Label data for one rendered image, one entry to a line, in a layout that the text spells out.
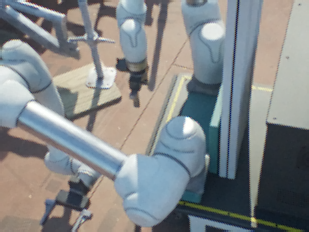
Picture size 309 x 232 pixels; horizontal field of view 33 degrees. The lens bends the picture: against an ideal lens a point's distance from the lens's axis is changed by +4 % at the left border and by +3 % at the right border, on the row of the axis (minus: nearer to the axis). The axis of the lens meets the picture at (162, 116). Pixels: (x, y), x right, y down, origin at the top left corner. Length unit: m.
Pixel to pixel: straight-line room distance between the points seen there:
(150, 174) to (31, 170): 1.03
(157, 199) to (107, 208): 0.77
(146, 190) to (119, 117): 1.08
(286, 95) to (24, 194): 1.37
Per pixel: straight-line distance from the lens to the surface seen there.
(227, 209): 1.98
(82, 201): 2.12
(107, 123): 2.65
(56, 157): 2.24
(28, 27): 2.85
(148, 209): 1.63
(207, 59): 2.03
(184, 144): 1.69
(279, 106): 1.59
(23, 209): 2.47
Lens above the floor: 2.05
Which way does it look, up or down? 51 degrees down
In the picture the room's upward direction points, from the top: 6 degrees counter-clockwise
